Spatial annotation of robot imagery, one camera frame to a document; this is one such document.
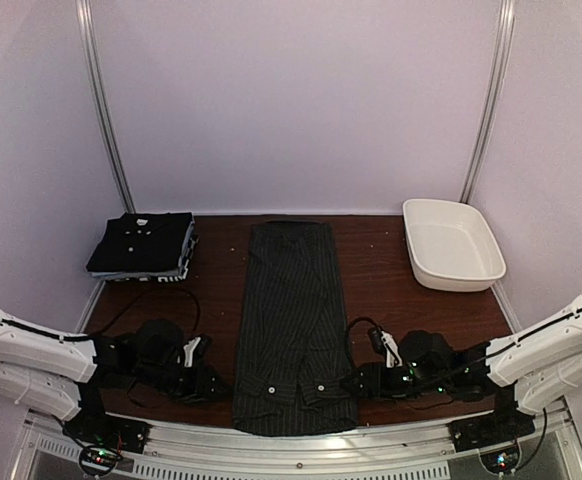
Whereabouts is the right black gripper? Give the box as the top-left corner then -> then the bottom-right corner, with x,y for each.
340,363 -> 450,404

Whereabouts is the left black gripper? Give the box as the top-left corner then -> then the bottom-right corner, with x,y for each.
136,360 -> 234,406

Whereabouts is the black pinstriped long sleeve shirt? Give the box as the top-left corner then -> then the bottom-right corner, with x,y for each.
232,221 -> 358,437

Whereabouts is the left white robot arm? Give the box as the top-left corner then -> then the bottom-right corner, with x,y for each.
0,309 -> 231,444

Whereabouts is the stack of folded shirts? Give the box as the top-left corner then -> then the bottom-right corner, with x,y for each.
86,212 -> 198,283

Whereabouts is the left circuit board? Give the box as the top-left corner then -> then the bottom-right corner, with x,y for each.
78,445 -> 123,477

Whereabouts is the circuit board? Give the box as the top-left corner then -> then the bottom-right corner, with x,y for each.
480,446 -> 521,475
78,445 -> 123,477

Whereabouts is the white plastic tub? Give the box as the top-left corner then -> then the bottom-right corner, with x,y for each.
402,198 -> 507,293

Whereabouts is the right circuit board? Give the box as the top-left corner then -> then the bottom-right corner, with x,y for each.
480,446 -> 521,475

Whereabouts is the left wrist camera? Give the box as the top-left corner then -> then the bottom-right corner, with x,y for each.
181,334 -> 212,368

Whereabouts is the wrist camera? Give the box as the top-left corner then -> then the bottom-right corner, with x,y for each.
368,326 -> 403,369
181,334 -> 212,368

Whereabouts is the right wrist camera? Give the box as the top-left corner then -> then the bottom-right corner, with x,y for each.
368,326 -> 403,369

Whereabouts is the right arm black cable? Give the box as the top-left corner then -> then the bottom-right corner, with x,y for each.
344,315 -> 582,409

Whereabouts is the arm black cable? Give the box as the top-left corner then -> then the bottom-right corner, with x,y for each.
344,315 -> 582,409
0,287 -> 202,409

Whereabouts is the aluminium front rail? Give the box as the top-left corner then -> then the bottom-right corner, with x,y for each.
20,384 -> 580,480

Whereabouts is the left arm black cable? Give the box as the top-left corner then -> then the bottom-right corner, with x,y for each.
0,287 -> 202,409

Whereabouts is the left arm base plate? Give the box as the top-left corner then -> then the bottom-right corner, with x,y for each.
63,411 -> 150,454

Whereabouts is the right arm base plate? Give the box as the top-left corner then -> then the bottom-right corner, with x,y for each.
449,412 -> 535,452

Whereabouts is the left aluminium post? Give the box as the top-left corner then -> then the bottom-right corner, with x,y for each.
76,0 -> 136,213

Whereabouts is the aluminium post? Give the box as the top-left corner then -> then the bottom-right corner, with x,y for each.
460,0 -> 516,204
76,0 -> 136,213

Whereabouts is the right aluminium post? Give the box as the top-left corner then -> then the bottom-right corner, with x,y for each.
460,0 -> 516,204

